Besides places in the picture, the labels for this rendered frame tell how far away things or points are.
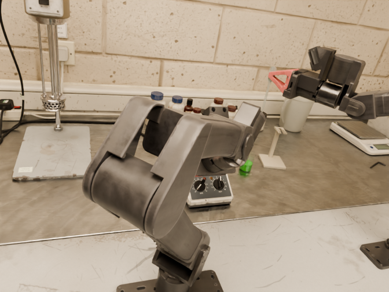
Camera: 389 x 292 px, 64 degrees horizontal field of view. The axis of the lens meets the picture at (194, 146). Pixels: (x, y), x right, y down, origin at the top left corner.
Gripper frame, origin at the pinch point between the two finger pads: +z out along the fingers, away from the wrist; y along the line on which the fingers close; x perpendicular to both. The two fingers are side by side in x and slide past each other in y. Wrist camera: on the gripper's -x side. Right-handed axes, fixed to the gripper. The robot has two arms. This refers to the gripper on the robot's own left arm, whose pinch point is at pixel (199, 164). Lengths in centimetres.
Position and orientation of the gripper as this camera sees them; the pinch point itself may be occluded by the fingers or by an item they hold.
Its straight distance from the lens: 76.5
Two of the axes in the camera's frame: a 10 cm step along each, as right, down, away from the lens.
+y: -9.4, 0.2, -3.4
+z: -3.3, 1.7, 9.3
